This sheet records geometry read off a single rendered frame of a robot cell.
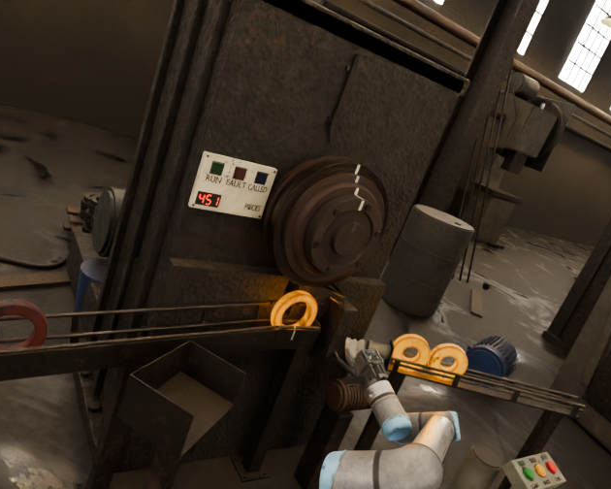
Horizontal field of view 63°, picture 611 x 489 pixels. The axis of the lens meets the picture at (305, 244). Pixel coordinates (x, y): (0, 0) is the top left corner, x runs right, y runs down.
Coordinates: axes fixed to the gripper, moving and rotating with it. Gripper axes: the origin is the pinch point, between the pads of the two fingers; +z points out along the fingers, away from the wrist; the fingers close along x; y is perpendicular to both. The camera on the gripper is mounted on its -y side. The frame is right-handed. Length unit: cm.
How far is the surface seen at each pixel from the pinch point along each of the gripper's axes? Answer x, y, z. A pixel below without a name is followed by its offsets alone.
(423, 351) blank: -37.4, 0.1, -4.0
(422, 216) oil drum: -206, -42, 170
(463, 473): -46, -19, -45
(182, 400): 60, -13, -12
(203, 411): 56, -11, -17
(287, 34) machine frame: 47, 75, 55
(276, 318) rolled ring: 21.3, -6.7, 14.9
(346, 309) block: -7.9, 0.0, 16.0
